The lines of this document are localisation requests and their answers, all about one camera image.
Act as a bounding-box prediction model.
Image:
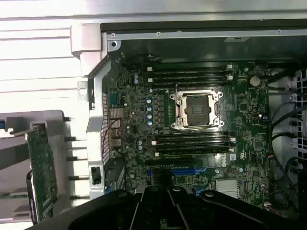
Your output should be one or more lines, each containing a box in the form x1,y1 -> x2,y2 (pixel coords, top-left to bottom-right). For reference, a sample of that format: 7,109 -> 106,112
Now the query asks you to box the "perforated metal drive cage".
267,67 -> 307,154

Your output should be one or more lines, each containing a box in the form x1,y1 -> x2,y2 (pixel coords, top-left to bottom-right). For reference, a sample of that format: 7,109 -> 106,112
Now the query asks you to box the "green motherboard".
105,56 -> 271,209

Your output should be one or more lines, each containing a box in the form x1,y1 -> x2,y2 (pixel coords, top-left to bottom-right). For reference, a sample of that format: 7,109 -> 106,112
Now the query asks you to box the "grey parts rack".
0,109 -> 90,230

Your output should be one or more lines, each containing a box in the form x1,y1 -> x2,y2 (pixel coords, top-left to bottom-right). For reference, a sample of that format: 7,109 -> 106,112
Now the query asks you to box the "open black PC case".
71,9 -> 307,216

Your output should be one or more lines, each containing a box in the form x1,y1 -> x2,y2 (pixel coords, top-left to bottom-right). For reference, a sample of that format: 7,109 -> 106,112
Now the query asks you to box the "blue expansion slot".
145,167 -> 201,176

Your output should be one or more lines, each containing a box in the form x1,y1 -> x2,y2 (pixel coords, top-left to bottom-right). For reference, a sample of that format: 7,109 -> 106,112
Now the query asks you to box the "white-clipped RAM slot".
154,147 -> 235,158
147,75 -> 234,83
146,65 -> 233,72
151,136 -> 237,146

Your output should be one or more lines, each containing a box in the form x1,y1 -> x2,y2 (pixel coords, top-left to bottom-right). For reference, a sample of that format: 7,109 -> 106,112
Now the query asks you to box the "black-clipped RAM slot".
155,131 -> 230,138
151,81 -> 228,87
157,142 -> 231,150
151,71 -> 228,77

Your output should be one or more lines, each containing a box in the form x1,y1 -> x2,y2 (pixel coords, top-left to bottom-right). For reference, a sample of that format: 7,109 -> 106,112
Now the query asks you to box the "metal CPU socket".
169,90 -> 225,131

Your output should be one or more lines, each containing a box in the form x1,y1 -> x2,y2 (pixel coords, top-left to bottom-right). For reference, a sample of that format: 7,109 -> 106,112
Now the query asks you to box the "black chassis switch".
91,166 -> 102,185

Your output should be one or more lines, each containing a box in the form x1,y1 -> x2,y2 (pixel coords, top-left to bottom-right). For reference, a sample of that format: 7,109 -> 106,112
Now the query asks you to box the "white case wall sticker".
224,37 -> 250,43

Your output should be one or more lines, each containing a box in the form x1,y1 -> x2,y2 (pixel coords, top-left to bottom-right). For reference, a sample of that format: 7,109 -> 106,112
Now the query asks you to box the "long black wire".
268,100 -> 307,192

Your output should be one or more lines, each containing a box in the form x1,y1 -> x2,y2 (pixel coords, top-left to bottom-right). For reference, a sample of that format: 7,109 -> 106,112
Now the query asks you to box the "green RAM stick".
0,193 -> 27,199

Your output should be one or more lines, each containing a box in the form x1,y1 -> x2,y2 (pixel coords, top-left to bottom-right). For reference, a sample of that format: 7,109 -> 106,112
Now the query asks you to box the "silver chipset heatsink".
215,179 -> 238,198

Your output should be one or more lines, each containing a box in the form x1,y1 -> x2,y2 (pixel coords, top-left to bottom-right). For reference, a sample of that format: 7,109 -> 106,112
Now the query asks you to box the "thin red wire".
101,116 -> 123,158

